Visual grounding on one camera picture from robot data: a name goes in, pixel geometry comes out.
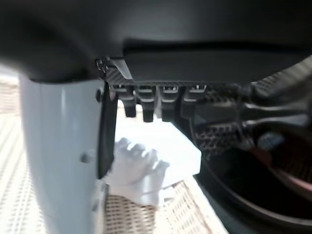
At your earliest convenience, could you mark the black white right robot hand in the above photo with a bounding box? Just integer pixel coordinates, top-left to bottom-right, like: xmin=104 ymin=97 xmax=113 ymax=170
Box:
xmin=0 ymin=0 xmax=312 ymax=234

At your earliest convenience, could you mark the white cloth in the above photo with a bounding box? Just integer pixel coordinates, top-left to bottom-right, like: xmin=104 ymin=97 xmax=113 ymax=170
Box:
xmin=106 ymin=99 xmax=203 ymax=208

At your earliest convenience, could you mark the grey front-load washing machine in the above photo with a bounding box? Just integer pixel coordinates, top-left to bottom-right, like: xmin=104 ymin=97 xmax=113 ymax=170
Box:
xmin=179 ymin=55 xmax=312 ymax=234

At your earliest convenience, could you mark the cream wicker basket tray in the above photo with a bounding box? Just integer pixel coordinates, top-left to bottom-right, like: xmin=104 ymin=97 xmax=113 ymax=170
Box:
xmin=0 ymin=70 xmax=225 ymax=234

